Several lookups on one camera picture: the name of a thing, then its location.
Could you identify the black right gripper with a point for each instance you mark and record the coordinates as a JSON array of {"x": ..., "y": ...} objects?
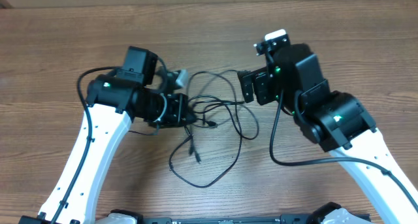
[{"x": 261, "y": 87}]

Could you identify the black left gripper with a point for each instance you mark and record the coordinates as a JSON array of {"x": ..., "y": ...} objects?
[{"x": 179, "y": 104}]

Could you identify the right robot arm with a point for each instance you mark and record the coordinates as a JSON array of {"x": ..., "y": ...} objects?
[{"x": 336, "y": 121}]

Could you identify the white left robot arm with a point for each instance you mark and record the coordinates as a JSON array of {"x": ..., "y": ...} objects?
[{"x": 112, "y": 97}]

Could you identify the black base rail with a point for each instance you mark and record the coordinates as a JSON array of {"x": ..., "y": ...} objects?
[{"x": 329, "y": 213}]

